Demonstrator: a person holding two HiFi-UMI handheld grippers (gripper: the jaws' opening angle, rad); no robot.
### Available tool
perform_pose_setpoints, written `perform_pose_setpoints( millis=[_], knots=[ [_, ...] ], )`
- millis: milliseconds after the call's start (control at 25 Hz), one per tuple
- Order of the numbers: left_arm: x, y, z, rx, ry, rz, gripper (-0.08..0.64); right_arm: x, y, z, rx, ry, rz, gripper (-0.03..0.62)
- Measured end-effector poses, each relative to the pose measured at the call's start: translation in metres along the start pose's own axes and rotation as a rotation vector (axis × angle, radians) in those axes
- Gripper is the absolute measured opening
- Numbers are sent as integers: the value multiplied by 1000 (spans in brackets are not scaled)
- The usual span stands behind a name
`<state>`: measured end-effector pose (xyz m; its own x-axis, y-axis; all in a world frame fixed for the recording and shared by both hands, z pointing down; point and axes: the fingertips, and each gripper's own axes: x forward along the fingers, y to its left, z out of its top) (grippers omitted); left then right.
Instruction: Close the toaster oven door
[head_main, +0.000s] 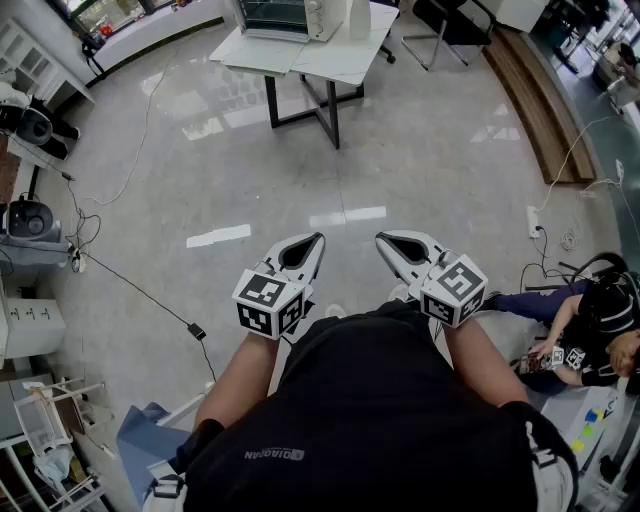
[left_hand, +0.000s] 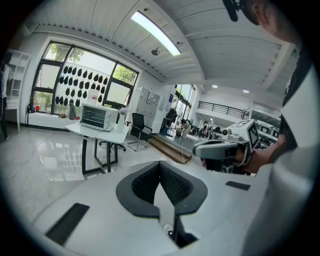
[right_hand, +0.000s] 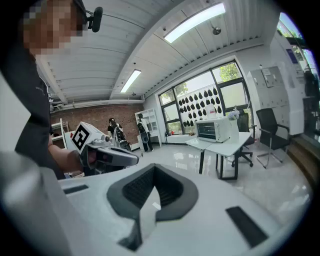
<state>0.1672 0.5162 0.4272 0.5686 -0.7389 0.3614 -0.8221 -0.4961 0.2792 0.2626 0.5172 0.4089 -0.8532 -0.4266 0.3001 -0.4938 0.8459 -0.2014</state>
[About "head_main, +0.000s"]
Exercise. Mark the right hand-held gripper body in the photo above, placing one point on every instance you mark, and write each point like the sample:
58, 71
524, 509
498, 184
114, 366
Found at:
452, 290

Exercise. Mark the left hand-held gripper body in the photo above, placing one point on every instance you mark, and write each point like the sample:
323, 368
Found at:
270, 305

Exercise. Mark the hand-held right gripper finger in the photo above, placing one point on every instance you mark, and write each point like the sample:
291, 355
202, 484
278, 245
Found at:
415, 237
395, 265

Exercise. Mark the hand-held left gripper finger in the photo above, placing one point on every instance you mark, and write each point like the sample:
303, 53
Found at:
300, 239
319, 252

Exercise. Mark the cream oven door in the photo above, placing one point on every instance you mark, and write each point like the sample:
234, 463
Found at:
265, 56

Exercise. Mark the person's left forearm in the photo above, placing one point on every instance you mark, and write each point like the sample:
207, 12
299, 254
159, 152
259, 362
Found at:
240, 380

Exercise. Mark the person's right forearm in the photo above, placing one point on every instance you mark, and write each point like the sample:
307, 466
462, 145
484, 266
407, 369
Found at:
482, 365

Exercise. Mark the cream toaster oven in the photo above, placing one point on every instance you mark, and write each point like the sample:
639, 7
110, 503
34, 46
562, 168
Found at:
320, 20

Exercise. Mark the person's right white shoe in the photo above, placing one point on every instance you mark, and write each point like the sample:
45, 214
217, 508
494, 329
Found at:
398, 292

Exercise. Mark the person's white shoe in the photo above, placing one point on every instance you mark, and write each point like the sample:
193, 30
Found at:
398, 292
334, 310

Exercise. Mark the person's left white shoe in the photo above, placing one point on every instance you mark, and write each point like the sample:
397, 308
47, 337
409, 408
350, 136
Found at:
334, 310

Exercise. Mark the person's black shirt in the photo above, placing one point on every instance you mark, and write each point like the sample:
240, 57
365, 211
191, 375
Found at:
375, 410

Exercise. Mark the brown wooden platform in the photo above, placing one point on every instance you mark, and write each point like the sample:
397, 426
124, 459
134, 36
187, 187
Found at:
545, 110

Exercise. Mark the blue fabric sheet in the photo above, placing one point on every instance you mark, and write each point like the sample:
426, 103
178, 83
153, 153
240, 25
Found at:
145, 440

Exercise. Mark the black wheeled office chair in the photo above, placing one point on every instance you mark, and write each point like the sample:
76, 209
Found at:
389, 52

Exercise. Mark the white marble table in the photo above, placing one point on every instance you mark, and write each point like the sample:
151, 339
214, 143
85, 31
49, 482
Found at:
340, 55

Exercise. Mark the white power strip with plugs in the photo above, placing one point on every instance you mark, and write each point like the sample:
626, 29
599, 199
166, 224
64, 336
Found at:
79, 261

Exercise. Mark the black sled-base chair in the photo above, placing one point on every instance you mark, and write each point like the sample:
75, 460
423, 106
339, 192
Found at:
450, 25

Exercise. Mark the white vase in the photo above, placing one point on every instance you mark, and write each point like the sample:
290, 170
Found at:
359, 20

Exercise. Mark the small white drawer cabinet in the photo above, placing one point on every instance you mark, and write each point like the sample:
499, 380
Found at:
30, 325

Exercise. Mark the white storage box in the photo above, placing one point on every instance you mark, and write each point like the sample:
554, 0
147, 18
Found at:
520, 12

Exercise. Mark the grey round appliance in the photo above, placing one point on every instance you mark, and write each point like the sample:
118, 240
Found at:
30, 222
34, 126

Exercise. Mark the white curved window ledge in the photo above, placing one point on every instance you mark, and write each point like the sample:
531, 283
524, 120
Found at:
150, 32

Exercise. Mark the small red object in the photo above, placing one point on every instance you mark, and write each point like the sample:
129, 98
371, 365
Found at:
106, 30

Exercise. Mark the white shelf unit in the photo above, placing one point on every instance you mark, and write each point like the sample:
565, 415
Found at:
30, 65

